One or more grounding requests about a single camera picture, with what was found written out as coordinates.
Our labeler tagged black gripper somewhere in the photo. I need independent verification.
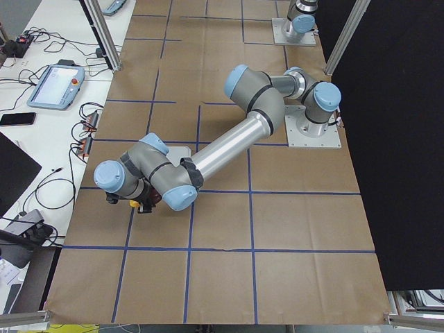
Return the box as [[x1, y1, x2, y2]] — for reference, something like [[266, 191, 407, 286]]
[[106, 187, 162, 213]]

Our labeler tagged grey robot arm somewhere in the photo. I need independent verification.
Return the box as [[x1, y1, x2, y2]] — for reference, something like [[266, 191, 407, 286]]
[[93, 65, 341, 213], [283, 0, 318, 37]]

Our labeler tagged white kitchen scale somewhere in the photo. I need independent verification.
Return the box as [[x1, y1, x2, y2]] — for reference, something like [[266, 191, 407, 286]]
[[166, 146, 192, 167]]

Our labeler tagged orange black power strip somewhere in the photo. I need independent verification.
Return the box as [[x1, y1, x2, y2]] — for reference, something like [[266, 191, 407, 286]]
[[76, 110, 99, 160]]

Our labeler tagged grey usb hub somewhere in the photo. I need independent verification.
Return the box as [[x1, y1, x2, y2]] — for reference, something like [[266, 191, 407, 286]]
[[4, 209, 44, 236]]

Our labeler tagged brown paper table cover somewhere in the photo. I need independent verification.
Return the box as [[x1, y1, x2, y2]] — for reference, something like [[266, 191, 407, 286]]
[[45, 1, 389, 325]]

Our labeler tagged blue teach pendant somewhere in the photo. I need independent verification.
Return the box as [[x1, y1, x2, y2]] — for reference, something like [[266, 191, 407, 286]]
[[26, 65, 85, 110]]

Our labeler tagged black smartphone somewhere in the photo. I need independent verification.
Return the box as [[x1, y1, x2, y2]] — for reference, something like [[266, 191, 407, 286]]
[[0, 112, 36, 126]]

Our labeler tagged black red device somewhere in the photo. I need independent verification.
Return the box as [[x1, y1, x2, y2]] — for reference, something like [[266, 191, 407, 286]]
[[1, 33, 34, 58]]

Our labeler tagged black curtain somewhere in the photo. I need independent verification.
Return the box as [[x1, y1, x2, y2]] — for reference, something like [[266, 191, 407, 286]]
[[332, 1, 443, 291]]

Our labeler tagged black cable on desk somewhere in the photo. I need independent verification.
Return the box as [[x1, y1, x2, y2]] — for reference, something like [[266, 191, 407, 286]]
[[19, 167, 76, 216]]

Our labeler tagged aluminium rail bottom left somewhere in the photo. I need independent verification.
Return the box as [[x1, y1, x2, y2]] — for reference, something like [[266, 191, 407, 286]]
[[0, 311, 51, 328]]

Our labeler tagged aluminium rail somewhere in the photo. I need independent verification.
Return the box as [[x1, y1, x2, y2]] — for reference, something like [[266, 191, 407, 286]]
[[384, 313, 444, 332], [0, 311, 51, 328]]

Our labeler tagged aluminium frame post left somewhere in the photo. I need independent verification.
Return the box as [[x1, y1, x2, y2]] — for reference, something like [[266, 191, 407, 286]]
[[79, 0, 122, 71]]

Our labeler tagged aluminium frame post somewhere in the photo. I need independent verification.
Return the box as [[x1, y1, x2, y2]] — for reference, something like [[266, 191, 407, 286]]
[[79, 0, 122, 71], [324, 0, 370, 76]]

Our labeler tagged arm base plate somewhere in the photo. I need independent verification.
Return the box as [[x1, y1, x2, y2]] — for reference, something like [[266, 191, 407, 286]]
[[272, 18, 316, 46], [284, 105, 341, 149]]

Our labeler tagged aluminium frame post right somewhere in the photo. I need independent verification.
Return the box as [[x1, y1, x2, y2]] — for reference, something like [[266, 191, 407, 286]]
[[324, 0, 370, 76]]

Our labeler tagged aluminium rail bottom right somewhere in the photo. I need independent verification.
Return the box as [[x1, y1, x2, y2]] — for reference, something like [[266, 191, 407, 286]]
[[384, 313, 444, 332]]

